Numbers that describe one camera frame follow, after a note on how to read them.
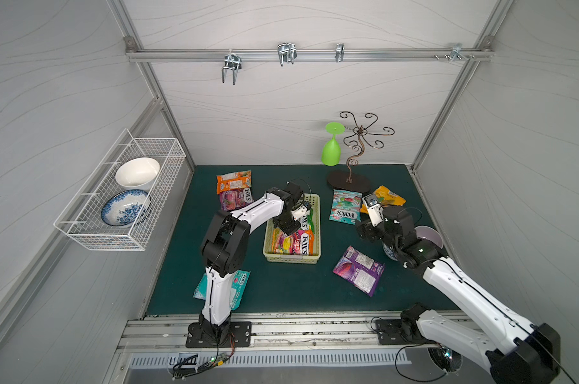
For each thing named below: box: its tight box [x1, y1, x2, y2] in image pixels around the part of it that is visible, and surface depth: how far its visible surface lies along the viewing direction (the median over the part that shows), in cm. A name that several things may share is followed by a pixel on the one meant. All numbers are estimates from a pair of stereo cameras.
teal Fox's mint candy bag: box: [328, 188, 364, 226], surface depth 106 cm
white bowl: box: [115, 157, 161, 188], surface depth 71 cm
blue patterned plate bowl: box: [100, 188, 152, 228], surface depth 65 cm
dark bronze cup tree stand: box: [326, 111, 396, 192], surface depth 97 cm
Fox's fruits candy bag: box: [271, 227, 316, 256], surface depth 93 cm
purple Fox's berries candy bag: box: [219, 187, 255, 212], surface depth 109 cm
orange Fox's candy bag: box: [215, 169, 252, 195], surface depth 113 cm
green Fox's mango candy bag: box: [300, 208, 316, 235], surface depth 100 cm
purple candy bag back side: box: [332, 245, 386, 297], surface depth 87 cm
